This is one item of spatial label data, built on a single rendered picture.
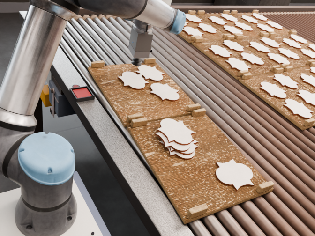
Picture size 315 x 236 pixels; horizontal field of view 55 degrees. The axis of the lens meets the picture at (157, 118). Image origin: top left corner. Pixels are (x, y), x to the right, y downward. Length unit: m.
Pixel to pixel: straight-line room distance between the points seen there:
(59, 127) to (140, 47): 1.41
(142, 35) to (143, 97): 0.25
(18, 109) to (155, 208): 0.45
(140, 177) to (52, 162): 0.35
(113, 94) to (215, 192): 0.56
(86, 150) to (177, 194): 1.46
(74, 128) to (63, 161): 1.79
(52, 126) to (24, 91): 1.76
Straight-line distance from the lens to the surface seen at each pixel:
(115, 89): 1.26
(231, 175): 1.02
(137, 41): 1.19
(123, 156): 1.00
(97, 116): 1.14
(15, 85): 0.73
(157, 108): 1.20
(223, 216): 0.94
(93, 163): 2.21
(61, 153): 0.69
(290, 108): 1.53
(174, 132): 1.05
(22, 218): 0.81
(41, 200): 0.74
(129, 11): 0.71
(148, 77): 1.37
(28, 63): 0.72
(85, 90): 1.24
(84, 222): 0.85
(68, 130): 2.44
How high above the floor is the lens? 1.63
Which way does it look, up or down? 37 degrees down
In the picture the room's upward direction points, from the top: 15 degrees clockwise
